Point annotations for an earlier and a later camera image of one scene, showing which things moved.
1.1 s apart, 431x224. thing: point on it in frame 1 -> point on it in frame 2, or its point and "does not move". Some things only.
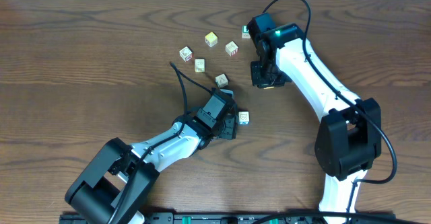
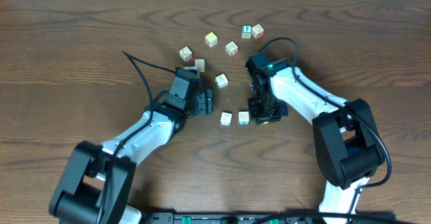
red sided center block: [231, 48] does not move
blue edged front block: [221, 81] does not move
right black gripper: [258, 80] -> [259, 118]
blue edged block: [244, 118] does not move
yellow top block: [211, 39] does not move
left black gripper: [229, 126] -> [207, 102]
